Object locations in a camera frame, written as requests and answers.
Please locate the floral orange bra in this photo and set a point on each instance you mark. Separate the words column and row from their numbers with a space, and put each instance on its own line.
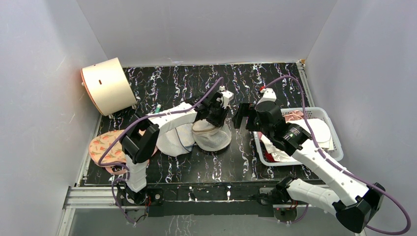
column 100, row 144

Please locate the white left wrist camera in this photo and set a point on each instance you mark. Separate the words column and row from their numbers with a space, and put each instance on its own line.
column 227, row 96

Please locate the cream cylindrical drum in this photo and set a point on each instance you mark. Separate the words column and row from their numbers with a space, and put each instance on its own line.
column 108, row 87

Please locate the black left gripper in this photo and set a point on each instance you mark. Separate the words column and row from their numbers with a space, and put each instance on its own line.
column 219, row 123

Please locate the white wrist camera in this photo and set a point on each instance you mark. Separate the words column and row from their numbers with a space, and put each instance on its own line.
column 227, row 96
column 266, row 94

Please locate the aluminium frame rail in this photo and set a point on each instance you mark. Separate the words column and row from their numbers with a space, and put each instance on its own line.
column 91, row 211

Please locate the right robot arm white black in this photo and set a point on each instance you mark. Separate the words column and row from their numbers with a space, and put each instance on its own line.
column 352, row 202

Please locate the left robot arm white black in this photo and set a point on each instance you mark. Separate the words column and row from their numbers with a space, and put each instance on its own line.
column 143, row 135

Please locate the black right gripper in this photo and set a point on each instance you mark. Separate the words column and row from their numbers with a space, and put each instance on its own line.
column 247, row 114

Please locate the green white marker pen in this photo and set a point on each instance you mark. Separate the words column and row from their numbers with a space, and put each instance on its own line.
column 157, row 109

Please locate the white cloth in basket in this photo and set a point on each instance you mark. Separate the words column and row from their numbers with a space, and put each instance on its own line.
column 322, row 134

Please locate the white plastic laundry basket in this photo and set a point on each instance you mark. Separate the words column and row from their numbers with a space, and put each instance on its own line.
column 335, row 151

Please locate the white mesh bag beige zipper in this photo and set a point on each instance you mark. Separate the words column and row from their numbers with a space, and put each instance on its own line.
column 209, row 137

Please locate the pink garment in basket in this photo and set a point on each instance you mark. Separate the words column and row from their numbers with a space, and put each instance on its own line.
column 293, row 115

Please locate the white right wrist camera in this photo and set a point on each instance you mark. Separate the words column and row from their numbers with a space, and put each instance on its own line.
column 266, row 94

